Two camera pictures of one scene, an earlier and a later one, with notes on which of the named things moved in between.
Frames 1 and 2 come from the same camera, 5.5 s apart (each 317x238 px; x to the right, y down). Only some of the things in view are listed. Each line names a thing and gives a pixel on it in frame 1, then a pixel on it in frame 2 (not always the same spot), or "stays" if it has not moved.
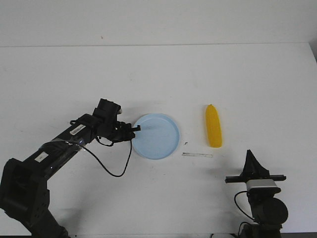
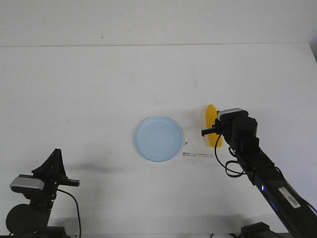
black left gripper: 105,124 → 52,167
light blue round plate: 159,137 stays
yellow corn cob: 214,128 stays
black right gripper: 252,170 → 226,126
